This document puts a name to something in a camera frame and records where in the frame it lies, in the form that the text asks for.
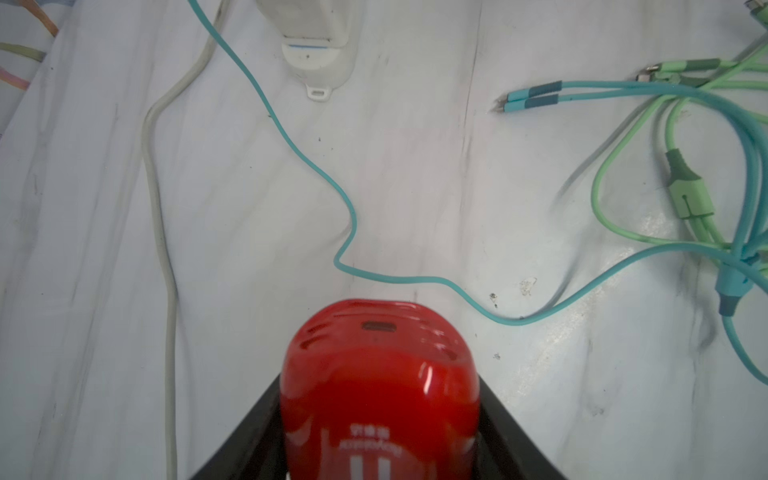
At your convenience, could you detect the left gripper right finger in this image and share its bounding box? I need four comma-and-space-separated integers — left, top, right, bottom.
473, 378, 566, 480

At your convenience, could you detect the white power strip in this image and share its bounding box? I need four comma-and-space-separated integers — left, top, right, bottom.
140, 0, 367, 480

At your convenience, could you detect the white charger teal cable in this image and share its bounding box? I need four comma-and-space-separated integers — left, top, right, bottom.
187, 0, 768, 385

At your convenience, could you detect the white charger green cable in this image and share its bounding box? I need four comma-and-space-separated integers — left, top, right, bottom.
589, 0, 768, 253

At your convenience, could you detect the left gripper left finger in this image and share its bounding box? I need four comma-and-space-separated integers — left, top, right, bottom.
192, 375, 288, 480

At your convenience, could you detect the red electric shaver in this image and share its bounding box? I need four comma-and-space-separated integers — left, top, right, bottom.
280, 299, 480, 479

